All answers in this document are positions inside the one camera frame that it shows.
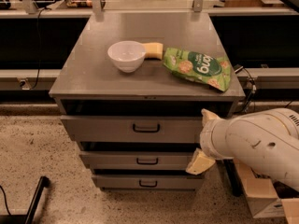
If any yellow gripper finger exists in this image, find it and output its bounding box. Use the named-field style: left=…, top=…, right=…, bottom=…
left=201, top=108, right=220, bottom=126
left=186, top=148, right=216, bottom=175

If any grey top drawer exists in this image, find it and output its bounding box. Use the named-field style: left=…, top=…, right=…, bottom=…
left=61, top=115, right=202, bottom=143

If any grey drawer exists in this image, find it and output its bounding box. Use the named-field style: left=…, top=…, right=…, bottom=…
left=92, top=175, right=205, bottom=190
left=61, top=115, right=202, bottom=143
left=79, top=151, right=192, bottom=171

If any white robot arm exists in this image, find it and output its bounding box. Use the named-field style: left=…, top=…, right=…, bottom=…
left=186, top=108, right=299, bottom=190

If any grey metal drawer cabinet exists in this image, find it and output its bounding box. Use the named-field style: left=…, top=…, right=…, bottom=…
left=50, top=12, right=244, bottom=175

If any grey bottom drawer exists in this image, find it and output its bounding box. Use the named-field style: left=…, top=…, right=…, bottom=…
left=92, top=175, right=205, bottom=190

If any grey middle drawer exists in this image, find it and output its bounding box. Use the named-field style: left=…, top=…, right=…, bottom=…
left=79, top=151, right=192, bottom=171

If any green snack bag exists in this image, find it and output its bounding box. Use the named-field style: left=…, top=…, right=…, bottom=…
left=164, top=48, right=231, bottom=91

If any cardboard box with items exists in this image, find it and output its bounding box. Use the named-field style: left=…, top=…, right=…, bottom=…
left=234, top=159, right=299, bottom=224

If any yellow sponge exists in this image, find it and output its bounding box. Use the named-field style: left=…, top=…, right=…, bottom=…
left=143, top=43, right=164, bottom=60

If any white plastic bowl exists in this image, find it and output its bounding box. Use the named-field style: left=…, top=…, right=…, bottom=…
left=107, top=41, right=146, bottom=73

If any black metal stand leg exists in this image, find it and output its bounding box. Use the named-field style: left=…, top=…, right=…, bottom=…
left=0, top=176, right=50, bottom=224

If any black cable right side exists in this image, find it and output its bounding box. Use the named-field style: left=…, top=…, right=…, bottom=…
left=233, top=63, right=258, bottom=114

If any black hanging cable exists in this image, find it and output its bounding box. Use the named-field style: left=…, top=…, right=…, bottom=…
left=30, top=7, right=52, bottom=91

